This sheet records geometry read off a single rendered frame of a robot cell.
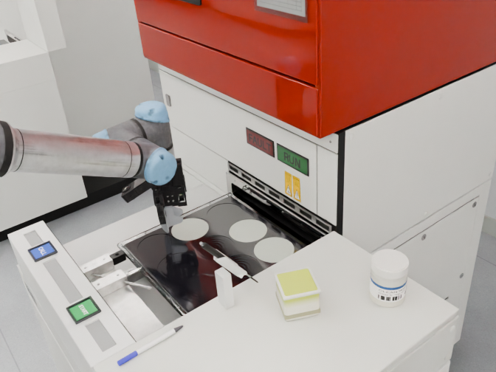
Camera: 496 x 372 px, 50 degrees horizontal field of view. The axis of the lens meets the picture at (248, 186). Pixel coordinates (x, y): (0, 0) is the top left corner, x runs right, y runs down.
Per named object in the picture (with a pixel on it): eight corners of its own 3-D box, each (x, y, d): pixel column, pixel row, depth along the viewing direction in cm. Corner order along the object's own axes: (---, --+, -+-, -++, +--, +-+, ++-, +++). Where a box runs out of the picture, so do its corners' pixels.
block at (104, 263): (109, 261, 137) (106, 252, 136) (114, 268, 135) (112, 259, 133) (80, 275, 134) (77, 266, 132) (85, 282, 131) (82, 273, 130)
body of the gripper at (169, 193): (187, 208, 136) (181, 167, 129) (153, 212, 135) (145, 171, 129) (187, 193, 142) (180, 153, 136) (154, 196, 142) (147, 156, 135)
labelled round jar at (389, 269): (384, 279, 112) (387, 243, 107) (412, 297, 107) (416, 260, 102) (362, 294, 109) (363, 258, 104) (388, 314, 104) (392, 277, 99)
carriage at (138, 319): (110, 269, 140) (108, 260, 138) (181, 353, 114) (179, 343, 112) (81, 283, 136) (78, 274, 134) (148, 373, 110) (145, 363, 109)
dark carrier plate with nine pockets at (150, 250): (230, 197, 157) (230, 195, 157) (310, 252, 133) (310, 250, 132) (124, 246, 140) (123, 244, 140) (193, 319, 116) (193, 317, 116)
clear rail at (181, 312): (121, 245, 142) (120, 240, 141) (196, 325, 115) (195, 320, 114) (116, 247, 141) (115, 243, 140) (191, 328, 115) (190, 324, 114)
